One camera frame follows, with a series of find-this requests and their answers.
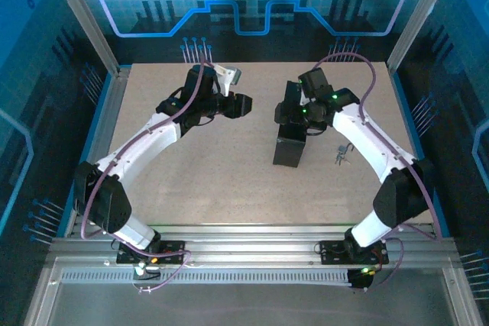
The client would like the starry night print tin box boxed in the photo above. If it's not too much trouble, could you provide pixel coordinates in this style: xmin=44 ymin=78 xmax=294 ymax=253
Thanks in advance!
xmin=272 ymin=80 xmax=308 ymax=169

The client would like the black controller box green light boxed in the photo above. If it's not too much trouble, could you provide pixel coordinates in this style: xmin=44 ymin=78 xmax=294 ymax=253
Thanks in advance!
xmin=348 ymin=266 xmax=377 ymax=292

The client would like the white plug connector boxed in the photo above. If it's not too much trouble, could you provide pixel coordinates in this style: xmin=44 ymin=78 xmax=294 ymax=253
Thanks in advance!
xmin=133 ymin=263 xmax=161 ymax=281

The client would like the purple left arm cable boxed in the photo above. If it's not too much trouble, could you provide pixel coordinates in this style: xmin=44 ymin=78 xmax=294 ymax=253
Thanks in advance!
xmin=78 ymin=53 xmax=191 ymax=295

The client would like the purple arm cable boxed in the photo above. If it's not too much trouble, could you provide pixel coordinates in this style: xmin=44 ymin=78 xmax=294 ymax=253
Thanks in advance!
xmin=315 ymin=52 xmax=444 ymax=293
xmin=78 ymin=53 xmax=191 ymax=295

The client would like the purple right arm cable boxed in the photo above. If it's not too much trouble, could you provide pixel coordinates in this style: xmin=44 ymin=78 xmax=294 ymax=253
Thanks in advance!
xmin=315 ymin=52 xmax=444 ymax=293

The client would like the aluminium side rail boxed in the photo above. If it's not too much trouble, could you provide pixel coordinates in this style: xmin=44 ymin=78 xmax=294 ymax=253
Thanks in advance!
xmin=63 ymin=68 xmax=133 ymax=237

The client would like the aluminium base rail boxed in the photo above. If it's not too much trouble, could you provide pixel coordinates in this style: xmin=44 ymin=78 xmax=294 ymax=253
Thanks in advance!
xmin=49 ymin=223 xmax=458 ymax=267

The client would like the aluminium frame post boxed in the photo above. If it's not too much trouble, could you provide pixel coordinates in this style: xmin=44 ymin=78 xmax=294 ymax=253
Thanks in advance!
xmin=41 ymin=0 xmax=133 ymax=77
xmin=385 ymin=0 xmax=461 ymax=76

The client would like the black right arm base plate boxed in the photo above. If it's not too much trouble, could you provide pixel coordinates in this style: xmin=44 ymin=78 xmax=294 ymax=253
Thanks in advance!
xmin=319 ymin=240 xmax=390 ymax=266

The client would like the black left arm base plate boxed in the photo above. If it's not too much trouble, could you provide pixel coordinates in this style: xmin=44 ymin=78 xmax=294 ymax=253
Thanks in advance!
xmin=115 ymin=239 xmax=187 ymax=266

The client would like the slotted grey cable duct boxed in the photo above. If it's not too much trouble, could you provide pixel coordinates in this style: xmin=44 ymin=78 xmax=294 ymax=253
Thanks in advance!
xmin=60 ymin=269 xmax=355 ymax=286

